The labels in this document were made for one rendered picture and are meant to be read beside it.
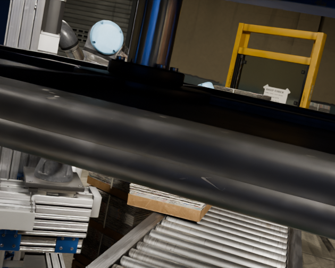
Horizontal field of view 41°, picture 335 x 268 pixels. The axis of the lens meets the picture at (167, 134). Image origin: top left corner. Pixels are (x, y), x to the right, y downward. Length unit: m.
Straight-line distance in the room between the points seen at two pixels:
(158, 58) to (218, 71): 9.03
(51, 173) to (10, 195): 0.17
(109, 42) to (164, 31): 1.23
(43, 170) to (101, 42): 0.56
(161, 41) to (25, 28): 1.54
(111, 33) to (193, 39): 7.98
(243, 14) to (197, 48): 1.14
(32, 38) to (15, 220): 0.72
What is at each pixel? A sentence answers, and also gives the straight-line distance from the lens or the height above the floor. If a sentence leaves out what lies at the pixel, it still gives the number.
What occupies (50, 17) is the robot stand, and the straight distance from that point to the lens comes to 2.00.
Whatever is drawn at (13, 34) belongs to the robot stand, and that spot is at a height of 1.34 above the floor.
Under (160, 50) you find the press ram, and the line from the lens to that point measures 0.38.
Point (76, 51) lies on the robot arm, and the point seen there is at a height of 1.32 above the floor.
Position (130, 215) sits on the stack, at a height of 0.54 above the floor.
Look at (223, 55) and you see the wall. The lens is 9.41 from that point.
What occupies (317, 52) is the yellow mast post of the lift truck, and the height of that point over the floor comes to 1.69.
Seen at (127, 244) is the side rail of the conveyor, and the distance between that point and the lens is 1.37.
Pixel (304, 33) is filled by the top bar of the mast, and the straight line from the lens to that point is 3.81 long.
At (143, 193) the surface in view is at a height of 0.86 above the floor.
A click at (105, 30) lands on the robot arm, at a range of 1.61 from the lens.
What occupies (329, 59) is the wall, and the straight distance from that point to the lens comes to 9.30.
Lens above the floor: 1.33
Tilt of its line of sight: 8 degrees down
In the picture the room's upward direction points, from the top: 12 degrees clockwise
